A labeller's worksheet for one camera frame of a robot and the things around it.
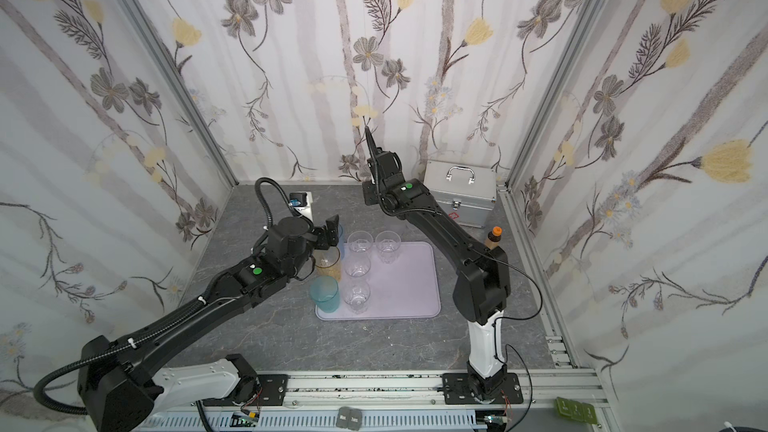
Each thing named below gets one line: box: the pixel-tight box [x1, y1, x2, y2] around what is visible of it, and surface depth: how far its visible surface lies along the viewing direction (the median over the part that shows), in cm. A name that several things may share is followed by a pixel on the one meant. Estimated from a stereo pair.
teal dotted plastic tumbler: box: [310, 275, 341, 313], surface depth 84 cm
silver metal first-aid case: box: [423, 160, 497, 228], surface depth 103 cm
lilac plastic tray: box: [315, 242, 441, 320], surface depth 92 cm
